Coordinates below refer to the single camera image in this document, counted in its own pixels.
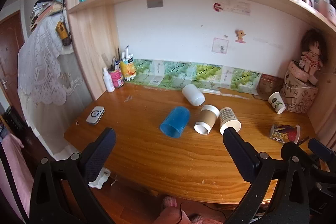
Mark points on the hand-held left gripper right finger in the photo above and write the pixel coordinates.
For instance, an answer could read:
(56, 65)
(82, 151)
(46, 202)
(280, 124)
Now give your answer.
(237, 151)

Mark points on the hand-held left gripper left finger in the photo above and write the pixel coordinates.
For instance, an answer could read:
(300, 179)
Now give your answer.
(101, 150)

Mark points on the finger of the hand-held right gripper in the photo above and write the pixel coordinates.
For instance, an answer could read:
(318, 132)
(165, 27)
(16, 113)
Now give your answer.
(294, 149)
(321, 151)

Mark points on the colourful printed paper cup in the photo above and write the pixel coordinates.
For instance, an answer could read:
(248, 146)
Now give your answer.
(284, 132)

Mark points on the checkered paper cup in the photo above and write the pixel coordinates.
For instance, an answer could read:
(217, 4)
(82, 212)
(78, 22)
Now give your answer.
(227, 116)

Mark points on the brown sleeved paper cup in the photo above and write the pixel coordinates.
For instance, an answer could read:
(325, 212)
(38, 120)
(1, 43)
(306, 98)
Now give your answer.
(207, 117)

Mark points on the white green-print paper cup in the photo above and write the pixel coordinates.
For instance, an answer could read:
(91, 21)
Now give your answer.
(277, 103)

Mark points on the blue plastic cup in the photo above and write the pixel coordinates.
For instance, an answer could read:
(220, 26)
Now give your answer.
(176, 119)

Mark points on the white translucent plastic cup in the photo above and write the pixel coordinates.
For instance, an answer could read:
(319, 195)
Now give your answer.
(193, 94)

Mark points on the white power strip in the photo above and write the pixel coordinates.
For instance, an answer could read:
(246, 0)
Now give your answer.
(99, 178)

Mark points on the white flat round-button device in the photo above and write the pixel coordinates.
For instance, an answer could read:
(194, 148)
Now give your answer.
(95, 115)

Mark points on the small white bottle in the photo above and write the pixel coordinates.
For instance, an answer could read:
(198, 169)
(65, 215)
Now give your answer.
(109, 82)

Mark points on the brown woven box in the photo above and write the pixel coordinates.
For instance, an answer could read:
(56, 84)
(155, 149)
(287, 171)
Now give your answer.
(267, 85)

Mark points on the pink pen holder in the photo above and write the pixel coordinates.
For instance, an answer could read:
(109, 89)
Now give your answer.
(117, 79)

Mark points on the yellow orange pen holder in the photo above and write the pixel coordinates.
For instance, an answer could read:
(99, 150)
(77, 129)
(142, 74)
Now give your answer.
(127, 69)

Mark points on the green grape picture strip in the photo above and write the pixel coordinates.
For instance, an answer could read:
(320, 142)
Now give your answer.
(199, 73)

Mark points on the pink fuzzy cloth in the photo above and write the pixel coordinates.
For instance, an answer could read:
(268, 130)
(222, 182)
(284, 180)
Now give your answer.
(170, 209)

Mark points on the pink bedding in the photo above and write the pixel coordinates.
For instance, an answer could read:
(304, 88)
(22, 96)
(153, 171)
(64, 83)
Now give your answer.
(14, 174)

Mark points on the rag doll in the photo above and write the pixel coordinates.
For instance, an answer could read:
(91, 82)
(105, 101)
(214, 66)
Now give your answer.
(312, 54)

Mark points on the white lace cloth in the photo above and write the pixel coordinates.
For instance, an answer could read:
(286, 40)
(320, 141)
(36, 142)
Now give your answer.
(44, 66)

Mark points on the yellow hanging tag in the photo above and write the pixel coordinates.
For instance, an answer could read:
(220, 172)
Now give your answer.
(62, 29)

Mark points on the brown wooden door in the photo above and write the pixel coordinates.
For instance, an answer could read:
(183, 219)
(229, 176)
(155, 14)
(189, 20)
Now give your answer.
(9, 61)

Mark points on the stack of papers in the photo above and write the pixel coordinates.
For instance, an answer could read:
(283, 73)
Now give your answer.
(43, 12)

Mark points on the pink square wall sticker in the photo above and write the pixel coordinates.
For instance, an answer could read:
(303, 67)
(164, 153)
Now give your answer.
(220, 45)

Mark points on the yellow cartoon wall sticker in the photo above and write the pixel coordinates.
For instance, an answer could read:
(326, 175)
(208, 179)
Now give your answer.
(240, 36)

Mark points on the red round wall sticker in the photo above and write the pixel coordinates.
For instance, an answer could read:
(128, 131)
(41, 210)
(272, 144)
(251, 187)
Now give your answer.
(217, 6)

